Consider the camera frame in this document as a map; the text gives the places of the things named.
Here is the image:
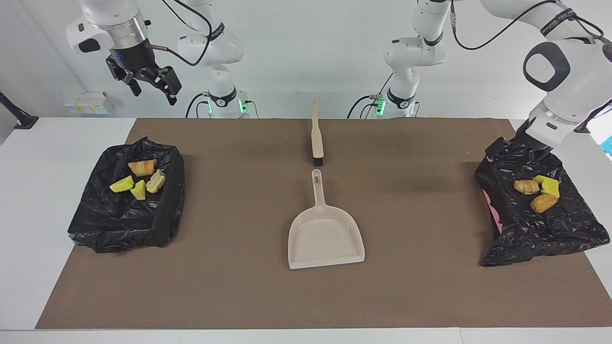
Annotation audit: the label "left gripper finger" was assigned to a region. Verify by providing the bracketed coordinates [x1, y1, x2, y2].
[485, 137, 511, 159]

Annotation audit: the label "brown bread nugget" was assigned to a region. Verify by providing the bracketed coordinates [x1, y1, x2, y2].
[530, 193, 558, 214]

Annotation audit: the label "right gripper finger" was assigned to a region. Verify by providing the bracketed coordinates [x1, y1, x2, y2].
[156, 66, 183, 106]
[123, 72, 142, 97]

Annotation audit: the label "beige hand brush black bristles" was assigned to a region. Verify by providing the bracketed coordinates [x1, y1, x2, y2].
[311, 100, 324, 167]

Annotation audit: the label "beige plastic dustpan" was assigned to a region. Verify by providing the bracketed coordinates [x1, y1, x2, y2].
[288, 169, 366, 270]

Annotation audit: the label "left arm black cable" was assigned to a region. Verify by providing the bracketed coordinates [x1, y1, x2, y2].
[449, 0, 607, 51]

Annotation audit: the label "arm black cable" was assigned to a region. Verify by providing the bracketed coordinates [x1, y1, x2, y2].
[145, 0, 214, 67]
[449, 0, 607, 51]

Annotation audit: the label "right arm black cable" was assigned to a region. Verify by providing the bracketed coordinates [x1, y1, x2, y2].
[145, 0, 214, 67]

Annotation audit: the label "striped croissant piece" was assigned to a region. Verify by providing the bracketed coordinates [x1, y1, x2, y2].
[128, 160, 157, 177]
[513, 179, 540, 195]
[146, 169, 166, 194]

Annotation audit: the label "black bag bin pink liner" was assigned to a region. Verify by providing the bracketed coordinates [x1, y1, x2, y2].
[474, 143, 610, 267]

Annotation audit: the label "black camera stand foot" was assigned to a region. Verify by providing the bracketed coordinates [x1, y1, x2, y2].
[568, 93, 612, 133]
[0, 91, 39, 129]

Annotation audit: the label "black bag lined bin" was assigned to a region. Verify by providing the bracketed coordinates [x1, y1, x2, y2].
[68, 137, 186, 253]

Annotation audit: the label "white wall outlet box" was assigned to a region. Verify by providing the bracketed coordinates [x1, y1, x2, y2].
[64, 91, 114, 115]

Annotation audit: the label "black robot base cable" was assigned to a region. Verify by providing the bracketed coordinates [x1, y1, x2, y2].
[347, 72, 393, 119]
[186, 92, 207, 118]

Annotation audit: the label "brown table mat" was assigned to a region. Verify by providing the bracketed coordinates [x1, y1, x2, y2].
[36, 118, 612, 329]

